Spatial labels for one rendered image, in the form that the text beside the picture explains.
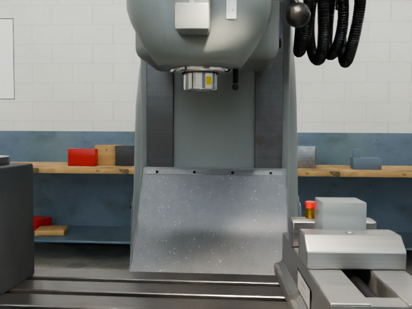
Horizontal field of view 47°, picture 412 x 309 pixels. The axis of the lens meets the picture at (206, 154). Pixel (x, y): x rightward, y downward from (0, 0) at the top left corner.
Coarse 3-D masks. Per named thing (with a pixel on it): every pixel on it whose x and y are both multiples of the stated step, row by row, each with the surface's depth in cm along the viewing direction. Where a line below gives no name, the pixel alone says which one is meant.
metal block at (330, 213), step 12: (324, 204) 65; (336, 204) 65; (348, 204) 65; (360, 204) 65; (324, 216) 65; (336, 216) 65; (348, 216) 65; (360, 216) 65; (324, 228) 65; (336, 228) 65; (348, 228) 65; (360, 228) 65
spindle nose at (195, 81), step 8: (184, 72) 67; (192, 72) 66; (200, 72) 66; (208, 72) 66; (216, 72) 67; (184, 80) 67; (192, 80) 66; (200, 80) 66; (216, 80) 67; (184, 88) 67; (192, 88) 66; (200, 88) 66; (208, 88) 66; (216, 88) 68
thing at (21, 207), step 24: (0, 168) 69; (24, 168) 76; (0, 192) 69; (24, 192) 76; (0, 216) 69; (24, 216) 76; (0, 240) 69; (24, 240) 76; (0, 264) 69; (24, 264) 76; (0, 288) 69
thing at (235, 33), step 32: (128, 0) 62; (160, 0) 59; (224, 0) 58; (256, 0) 59; (160, 32) 59; (224, 32) 59; (256, 32) 61; (160, 64) 65; (192, 64) 63; (224, 64) 63
